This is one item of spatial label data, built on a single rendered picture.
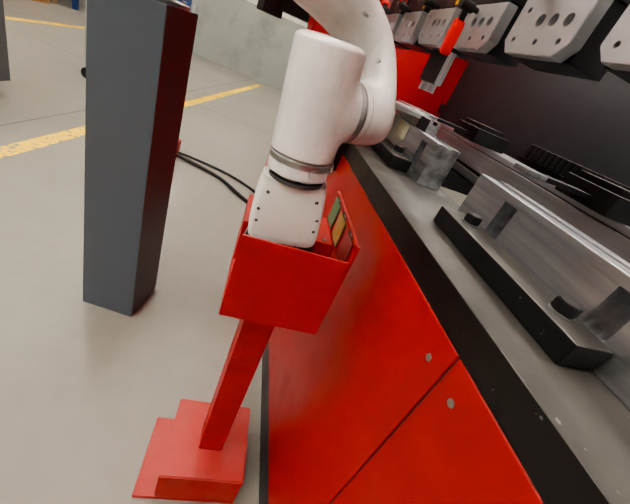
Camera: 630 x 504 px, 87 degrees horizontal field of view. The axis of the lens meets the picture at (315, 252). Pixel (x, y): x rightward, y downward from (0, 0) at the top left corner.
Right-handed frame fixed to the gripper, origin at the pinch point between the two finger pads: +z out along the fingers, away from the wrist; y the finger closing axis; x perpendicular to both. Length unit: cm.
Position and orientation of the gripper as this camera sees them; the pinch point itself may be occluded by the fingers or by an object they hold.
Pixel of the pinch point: (273, 265)
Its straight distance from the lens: 53.3
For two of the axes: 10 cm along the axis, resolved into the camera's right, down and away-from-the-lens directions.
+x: 0.8, 5.5, -8.3
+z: -2.7, 8.1, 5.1
